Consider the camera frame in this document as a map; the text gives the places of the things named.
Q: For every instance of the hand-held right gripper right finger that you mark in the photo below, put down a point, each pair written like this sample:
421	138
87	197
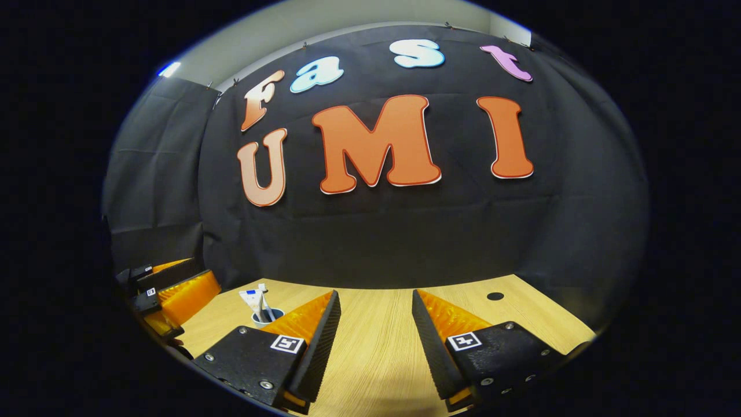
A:
431	347

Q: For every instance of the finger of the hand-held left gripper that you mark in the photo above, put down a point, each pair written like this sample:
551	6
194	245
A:
188	298
168	273

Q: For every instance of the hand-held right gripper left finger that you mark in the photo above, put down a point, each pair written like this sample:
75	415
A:
318	347

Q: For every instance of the white toothpaste tube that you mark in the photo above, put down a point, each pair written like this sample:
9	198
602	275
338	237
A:
252	298

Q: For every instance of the pale blue toothbrush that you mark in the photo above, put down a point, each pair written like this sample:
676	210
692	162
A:
267	307

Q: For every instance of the wooden desktop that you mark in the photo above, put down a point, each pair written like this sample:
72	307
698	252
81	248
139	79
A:
376	347

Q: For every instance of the black backdrop cloth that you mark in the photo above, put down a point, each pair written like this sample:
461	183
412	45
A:
376	231

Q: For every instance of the white ceiling light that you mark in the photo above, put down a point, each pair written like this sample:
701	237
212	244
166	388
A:
169	69

